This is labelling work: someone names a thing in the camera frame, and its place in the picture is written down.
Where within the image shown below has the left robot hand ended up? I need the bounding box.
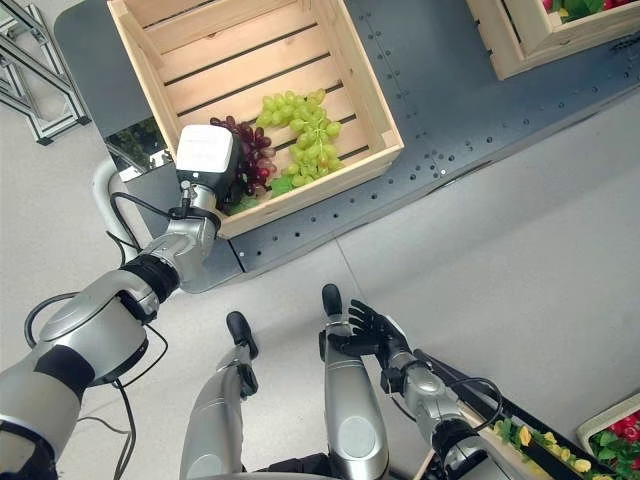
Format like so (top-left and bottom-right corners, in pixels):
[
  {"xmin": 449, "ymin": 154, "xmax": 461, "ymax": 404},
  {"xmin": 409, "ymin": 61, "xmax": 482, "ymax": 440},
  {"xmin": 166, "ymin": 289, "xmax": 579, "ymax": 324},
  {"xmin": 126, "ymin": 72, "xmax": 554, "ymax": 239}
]
[{"xmin": 174, "ymin": 124, "xmax": 247, "ymax": 211}]

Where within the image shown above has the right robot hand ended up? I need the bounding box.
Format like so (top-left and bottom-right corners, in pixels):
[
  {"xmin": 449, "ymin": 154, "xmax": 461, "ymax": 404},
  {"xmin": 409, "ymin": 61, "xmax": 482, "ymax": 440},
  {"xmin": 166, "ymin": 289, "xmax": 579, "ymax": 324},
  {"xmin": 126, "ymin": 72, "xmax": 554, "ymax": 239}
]
[{"xmin": 327, "ymin": 298, "xmax": 412, "ymax": 370}]

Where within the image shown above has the purple grape bunch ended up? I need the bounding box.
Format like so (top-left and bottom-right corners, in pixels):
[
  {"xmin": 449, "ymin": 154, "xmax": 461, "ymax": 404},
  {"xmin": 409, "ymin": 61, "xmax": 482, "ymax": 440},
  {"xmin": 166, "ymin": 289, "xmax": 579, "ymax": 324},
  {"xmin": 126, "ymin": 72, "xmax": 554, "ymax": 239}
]
[{"xmin": 209, "ymin": 115, "xmax": 279, "ymax": 197}]

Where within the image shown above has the large wooden crate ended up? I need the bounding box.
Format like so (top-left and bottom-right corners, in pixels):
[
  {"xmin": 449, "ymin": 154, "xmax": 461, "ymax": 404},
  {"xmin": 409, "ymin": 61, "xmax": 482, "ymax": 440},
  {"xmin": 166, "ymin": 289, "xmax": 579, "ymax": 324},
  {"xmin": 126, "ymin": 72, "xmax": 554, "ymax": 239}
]
[{"xmin": 106, "ymin": 0, "xmax": 405, "ymax": 240}]

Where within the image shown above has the green grape bunch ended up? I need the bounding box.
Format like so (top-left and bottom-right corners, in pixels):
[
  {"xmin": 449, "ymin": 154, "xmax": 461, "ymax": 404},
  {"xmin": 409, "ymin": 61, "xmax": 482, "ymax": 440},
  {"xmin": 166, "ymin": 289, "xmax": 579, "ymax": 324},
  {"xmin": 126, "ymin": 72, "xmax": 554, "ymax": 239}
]
[{"xmin": 255, "ymin": 88, "xmax": 345, "ymax": 189}]

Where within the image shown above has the grey curved table leg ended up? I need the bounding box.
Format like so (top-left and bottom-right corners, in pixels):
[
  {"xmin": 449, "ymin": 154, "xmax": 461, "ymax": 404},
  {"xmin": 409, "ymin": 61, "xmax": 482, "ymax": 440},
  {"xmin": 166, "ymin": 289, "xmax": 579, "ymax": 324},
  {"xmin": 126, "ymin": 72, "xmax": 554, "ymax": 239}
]
[{"xmin": 90, "ymin": 157, "xmax": 146, "ymax": 261}]

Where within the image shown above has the left silver robot leg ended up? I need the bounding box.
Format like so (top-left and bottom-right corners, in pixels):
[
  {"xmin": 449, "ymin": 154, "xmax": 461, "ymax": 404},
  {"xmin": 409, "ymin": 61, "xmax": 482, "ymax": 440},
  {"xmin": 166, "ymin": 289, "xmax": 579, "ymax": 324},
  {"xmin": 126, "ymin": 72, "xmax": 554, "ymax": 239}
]
[{"xmin": 179, "ymin": 310, "xmax": 260, "ymax": 480}]

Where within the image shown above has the black planter with yellow flowers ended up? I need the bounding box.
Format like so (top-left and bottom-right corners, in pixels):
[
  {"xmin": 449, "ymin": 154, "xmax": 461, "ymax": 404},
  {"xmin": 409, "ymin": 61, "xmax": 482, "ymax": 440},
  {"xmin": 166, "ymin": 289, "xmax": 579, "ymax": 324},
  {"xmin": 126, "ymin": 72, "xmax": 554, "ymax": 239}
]
[{"xmin": 414, "ymin": 349, "xmax": 619, "ymax": 480}]

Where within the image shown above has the dark grey perforated table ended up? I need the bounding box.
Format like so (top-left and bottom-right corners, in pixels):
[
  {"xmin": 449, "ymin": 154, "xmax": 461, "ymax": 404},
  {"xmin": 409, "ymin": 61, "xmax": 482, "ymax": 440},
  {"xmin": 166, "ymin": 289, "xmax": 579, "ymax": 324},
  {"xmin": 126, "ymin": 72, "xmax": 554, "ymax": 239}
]
[{"xmin": 53, "ymin": 0, "xmax": 640, "ymax": 294}]

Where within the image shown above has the white planter with red flowers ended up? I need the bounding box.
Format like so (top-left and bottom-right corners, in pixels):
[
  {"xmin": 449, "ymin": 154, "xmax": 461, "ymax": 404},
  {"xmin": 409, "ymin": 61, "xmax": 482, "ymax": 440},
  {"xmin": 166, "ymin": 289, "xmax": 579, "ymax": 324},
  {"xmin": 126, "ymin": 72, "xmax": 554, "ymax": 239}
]
[{"xmin": 577, "ymin": 392, "xmax": 640, "ymax": 480}]

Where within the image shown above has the wooden crate with flowers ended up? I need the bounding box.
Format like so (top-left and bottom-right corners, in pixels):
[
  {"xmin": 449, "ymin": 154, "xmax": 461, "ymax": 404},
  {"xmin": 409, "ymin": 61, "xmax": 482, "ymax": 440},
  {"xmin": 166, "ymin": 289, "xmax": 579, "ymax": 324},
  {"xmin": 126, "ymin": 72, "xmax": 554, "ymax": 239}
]
[{"xmin": 465, "ymin": 0, "xmax": 640, "ymax": 82}]

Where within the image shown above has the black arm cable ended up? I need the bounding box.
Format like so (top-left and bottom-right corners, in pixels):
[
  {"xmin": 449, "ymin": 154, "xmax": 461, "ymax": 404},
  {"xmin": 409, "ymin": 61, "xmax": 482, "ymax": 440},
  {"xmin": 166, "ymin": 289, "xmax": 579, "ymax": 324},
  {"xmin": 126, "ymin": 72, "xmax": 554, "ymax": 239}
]
[{"xmin": 107, "ymin": 191, "xmax": 174, "ymax": 266}]

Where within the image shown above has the aluminium frame structure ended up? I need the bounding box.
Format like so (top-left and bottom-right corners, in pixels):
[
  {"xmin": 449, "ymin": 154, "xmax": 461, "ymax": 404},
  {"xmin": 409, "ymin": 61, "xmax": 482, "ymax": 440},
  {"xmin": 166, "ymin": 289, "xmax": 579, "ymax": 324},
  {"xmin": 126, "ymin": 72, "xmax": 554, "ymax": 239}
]
[{"xmin": 0, "ymin": 0, "xmax": 92, "ymax": 147}]

